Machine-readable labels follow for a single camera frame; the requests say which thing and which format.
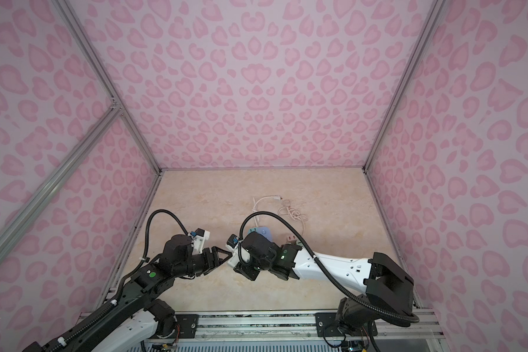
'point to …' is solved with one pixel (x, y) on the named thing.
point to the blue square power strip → (265, 231)
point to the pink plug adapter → (292, 237)
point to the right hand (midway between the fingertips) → (238, 264)
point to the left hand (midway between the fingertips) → (231, 262)
